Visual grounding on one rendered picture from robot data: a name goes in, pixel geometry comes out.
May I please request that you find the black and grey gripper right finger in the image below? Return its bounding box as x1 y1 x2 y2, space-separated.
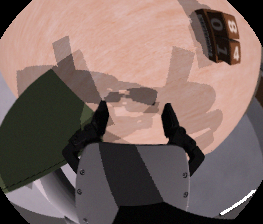
161 103 205 177

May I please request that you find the brown number cube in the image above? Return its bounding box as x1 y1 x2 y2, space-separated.
215 37 241 66
207 12 240 39

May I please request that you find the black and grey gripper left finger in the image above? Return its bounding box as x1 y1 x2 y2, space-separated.
62 101 109 174

